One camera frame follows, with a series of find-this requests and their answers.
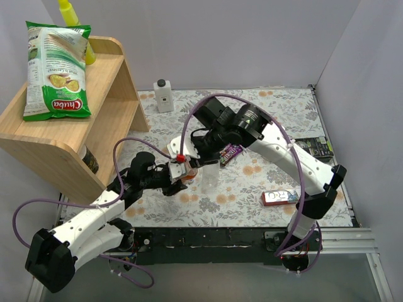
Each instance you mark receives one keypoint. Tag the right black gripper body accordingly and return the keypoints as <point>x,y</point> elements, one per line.
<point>198,151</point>

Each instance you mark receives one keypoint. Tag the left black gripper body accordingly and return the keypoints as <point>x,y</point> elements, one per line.
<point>172,187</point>

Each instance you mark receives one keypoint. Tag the orange soda bottle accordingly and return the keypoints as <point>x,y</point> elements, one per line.
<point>191,173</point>

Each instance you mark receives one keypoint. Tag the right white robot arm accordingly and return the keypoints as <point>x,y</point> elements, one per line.
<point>255,129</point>

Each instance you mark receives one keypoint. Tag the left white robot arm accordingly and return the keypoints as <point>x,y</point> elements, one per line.
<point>55,255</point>

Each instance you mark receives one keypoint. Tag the clear bottle near centre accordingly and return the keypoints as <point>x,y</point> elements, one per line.
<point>210,178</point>

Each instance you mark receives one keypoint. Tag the white square bottle black cap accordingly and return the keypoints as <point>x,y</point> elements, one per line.
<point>164,96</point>

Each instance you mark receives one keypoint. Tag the purple candy bar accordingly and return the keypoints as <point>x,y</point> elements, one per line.
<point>230,152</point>

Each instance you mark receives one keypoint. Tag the floral table mat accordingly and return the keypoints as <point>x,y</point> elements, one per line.
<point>236,199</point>

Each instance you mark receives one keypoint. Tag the dark jar under shelf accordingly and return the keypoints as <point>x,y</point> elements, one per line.
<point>89,159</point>

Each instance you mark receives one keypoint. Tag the red white toothpaste box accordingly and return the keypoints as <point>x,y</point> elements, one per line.
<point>279,197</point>

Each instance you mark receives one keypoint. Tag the wooden shelf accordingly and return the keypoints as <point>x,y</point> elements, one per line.
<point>50,148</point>

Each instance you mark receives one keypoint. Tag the black green box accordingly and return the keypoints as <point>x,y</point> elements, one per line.
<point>318,147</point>

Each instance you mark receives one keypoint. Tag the green chips bag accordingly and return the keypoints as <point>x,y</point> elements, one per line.
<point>56,78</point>

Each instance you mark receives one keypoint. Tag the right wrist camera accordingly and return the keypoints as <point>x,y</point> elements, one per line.
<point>182,147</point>

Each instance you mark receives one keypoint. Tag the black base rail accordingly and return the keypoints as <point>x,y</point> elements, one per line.
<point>202,245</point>

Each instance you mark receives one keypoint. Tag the aluminium frame rail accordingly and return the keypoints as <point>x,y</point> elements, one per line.
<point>358,241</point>

